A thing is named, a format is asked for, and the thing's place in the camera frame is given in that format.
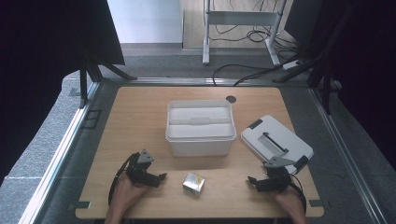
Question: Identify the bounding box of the small shiny packet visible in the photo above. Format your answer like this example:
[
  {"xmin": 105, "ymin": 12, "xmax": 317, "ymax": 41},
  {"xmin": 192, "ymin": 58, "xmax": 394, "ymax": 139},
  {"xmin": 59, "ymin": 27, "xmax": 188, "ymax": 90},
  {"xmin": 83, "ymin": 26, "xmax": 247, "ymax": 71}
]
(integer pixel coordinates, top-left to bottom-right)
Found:
[{"xmin": 182, "ymin": 172, "xmax": 206, "ymax": 196}]

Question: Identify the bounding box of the white plastic storage box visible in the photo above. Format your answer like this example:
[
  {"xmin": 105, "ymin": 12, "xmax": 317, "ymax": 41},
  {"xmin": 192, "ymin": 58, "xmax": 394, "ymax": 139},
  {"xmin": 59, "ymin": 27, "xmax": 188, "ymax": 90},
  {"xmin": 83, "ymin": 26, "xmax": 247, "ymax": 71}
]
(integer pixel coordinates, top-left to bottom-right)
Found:
[{"xmin": 164, "ymin": 99, "xmax": 238, "ymax": 158}]

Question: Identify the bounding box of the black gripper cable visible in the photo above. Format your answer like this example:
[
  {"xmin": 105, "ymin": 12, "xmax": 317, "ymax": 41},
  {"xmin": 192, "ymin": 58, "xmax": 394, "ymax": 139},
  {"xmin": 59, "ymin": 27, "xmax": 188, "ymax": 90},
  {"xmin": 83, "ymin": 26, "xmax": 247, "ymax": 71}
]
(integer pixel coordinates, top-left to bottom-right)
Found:
[
  {"xmin": 107, "ymin": 151, "xmax": 141, "ymax": 207},
  {"xmin": 289, "ymin": 173, "xmax": 308, "ymax": 216}
]

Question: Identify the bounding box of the tangle of black cables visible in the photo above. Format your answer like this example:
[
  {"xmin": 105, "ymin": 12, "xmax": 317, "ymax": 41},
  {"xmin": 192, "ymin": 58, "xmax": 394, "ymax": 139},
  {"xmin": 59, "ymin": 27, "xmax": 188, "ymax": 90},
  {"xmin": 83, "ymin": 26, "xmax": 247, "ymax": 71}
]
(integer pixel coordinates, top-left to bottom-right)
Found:
[{"xmin": 207, "ymin": 0, "xmax": 301, "ymax": 52}]

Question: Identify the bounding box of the black floor hatch frame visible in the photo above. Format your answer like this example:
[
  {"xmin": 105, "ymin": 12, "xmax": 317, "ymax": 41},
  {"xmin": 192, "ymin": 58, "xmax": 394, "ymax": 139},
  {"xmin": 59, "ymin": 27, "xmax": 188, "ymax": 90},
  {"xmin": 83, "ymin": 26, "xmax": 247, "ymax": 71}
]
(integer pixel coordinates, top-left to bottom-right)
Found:
[{"xmin": 81, "ymin": 108, "xmax": 103, "ymax": 130}]

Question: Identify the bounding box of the white power strip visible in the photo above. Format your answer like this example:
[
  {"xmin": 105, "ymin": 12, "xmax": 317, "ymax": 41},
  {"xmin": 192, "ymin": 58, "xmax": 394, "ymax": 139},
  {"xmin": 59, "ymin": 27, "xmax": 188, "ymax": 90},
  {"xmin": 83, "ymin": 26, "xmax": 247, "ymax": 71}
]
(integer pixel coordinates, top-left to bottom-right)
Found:
[{"xmin": 281, "ymin": 59, "xmax": 304, "ymax": 71}]

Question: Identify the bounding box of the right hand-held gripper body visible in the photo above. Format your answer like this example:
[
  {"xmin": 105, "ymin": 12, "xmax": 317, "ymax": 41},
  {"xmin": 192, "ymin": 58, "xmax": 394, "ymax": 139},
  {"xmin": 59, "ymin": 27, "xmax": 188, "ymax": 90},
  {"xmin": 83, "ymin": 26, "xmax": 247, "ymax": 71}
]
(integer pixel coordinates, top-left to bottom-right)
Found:
[{"xmin": 263, "ymin": 156, "xmax": 297, "ymax": 193}]

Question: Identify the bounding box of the white metal stand frame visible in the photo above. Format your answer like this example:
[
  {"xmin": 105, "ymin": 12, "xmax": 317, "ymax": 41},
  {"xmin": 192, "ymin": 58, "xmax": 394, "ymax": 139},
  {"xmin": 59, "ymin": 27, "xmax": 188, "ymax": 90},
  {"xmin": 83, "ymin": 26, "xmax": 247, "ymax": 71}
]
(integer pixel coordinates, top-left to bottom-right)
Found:
[{"xmin": 202, "ymin": 0, "xmax": 289, "ymax": 67}]

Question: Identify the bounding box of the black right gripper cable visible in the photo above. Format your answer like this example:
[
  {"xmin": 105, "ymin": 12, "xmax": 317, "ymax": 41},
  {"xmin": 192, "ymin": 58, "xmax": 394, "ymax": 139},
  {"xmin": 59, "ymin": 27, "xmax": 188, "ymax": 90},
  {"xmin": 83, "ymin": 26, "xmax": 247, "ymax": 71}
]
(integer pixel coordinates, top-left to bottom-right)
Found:
[{"xmin": 289, "ymin": 173, "xmax": 308, "ymax": 216}]

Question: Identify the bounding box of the person's right hand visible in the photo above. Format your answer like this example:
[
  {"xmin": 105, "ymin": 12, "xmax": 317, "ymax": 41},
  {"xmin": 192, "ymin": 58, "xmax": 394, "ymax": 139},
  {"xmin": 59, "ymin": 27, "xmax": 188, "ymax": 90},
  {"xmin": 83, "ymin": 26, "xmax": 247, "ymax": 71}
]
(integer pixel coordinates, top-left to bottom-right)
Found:
[{"xmin": 273, "ymin": 186, "xmax": 305, "ymax": 217}]

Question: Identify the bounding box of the white box lid with handle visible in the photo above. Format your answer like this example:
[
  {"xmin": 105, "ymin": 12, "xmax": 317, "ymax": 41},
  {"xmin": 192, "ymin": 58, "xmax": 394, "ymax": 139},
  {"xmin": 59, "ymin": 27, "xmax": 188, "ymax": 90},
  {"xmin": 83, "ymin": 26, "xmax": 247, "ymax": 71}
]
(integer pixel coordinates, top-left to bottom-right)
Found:
[{"xmin": 240, "ymin": 114, "xmax": 315, "ymax": 175}]

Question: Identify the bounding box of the white plastic tray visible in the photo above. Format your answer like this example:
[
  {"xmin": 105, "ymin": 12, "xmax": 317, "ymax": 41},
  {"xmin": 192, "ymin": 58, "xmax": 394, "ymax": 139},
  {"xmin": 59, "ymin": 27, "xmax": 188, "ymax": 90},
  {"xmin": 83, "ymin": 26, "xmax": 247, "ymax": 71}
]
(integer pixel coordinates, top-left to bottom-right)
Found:
[{"xmin": 167, "ymin": 106, "xmax": 236, "ymax": 140}]

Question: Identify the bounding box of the aluminium floor rail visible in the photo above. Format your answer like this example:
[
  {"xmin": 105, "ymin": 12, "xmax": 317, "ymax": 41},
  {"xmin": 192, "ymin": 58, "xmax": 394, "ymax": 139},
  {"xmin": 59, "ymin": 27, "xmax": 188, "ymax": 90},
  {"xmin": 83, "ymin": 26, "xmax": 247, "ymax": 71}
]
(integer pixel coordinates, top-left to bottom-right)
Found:
[
  {"xmin": 18, "ymin": 81, "xmax": 101, "ymax": 224},
  {"xmin": 307, "ymin": 87, "xmax": 390, "ymax": 224}
]

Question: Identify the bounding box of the black floor cable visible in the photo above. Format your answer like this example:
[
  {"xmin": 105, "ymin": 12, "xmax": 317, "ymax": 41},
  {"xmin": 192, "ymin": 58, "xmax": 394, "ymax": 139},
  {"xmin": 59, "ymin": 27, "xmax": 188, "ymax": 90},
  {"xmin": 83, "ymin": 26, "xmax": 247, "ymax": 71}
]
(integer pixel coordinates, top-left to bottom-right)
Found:
[{"xmin": 212, "ymin": 63, "xmax": 285, "ymax": 88}]

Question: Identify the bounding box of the black tripod stand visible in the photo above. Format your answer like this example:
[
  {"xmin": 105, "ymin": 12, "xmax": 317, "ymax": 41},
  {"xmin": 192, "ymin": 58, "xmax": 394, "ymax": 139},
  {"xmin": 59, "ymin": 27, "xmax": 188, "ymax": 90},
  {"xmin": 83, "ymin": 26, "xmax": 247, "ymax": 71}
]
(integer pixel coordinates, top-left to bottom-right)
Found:
[
  {"xmin": 273, "ymin": 0, "xmax": 357, "ymax": 116},
  {"xmin": 78, "ymin": 51, "xmax": 138, "ymax": 109}
]

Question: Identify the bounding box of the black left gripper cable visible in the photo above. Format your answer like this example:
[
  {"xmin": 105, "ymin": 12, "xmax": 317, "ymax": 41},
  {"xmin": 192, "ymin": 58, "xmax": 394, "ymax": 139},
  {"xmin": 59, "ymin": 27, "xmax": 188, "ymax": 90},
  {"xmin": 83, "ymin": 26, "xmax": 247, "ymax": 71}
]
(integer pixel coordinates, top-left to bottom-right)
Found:
[{"xmin": 107, "ymin": 151, "xmax": 141, "ymax": 207}]

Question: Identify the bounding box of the person's left hand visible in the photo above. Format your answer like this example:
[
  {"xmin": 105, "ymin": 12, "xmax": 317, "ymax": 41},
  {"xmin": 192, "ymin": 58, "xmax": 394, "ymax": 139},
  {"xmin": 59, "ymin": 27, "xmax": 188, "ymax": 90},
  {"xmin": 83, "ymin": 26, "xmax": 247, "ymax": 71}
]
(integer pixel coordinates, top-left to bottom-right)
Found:
[{"xmin": 107, "ymin": 173, "xmax": 151, "ymax": 213}]

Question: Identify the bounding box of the black curtain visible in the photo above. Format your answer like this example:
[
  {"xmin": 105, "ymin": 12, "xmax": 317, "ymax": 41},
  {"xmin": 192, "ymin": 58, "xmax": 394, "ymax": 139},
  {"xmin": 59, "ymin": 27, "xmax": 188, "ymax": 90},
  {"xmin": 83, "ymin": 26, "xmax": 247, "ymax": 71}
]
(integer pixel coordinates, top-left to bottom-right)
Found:
[
  {"xmin": 284, "ymin": 0, "xmax": 396, "ymax": 172},
  {"xmin": 0, "ymin": 0, "xmax": 126, "ymax": 185}
]

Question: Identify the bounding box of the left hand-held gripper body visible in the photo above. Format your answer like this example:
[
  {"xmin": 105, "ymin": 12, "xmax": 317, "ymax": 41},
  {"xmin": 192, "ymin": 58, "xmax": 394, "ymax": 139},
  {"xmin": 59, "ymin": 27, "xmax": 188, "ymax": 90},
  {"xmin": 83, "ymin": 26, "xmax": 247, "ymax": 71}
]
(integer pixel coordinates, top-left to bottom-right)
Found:
[{"xmin": 125, "ymin": 148, "xmax": 156, "ymax": 188}]

